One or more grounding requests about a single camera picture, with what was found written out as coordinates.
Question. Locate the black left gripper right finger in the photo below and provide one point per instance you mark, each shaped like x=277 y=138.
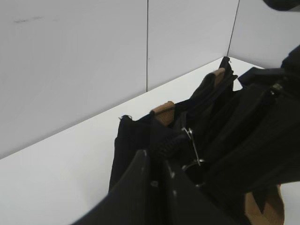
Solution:
x=190 y=201

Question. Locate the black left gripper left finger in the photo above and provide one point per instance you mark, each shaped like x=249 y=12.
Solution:
x=126 y=202

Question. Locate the silver zipper pull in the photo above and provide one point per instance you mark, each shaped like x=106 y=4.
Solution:
x=197 y=161

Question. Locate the black canvas tote bag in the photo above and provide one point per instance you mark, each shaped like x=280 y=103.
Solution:
x=247 y=131

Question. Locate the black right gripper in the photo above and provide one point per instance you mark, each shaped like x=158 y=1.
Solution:
x=282 y=5

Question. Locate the tan front bag handle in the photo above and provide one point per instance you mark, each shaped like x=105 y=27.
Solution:
x=265 y=207

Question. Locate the tan bag handle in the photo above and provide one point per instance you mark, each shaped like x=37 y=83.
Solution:
x=265 y=207
x=165 y=113

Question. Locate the tan rear bag handle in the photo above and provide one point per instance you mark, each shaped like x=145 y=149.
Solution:
x=165 y=113

